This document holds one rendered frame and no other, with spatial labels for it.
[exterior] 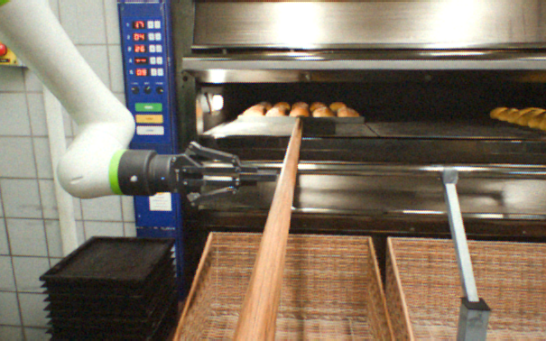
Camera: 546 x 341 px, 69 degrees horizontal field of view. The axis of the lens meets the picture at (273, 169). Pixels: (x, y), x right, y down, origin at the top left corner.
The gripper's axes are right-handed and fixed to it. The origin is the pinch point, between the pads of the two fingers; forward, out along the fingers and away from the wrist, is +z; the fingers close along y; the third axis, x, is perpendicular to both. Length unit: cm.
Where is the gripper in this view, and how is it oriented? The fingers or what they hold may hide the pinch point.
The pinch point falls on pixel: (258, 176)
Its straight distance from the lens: 77.1
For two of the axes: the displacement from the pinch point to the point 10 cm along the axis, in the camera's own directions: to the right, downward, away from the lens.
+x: -0.9, 2.3, -9.7
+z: 10.0, 0.2, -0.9
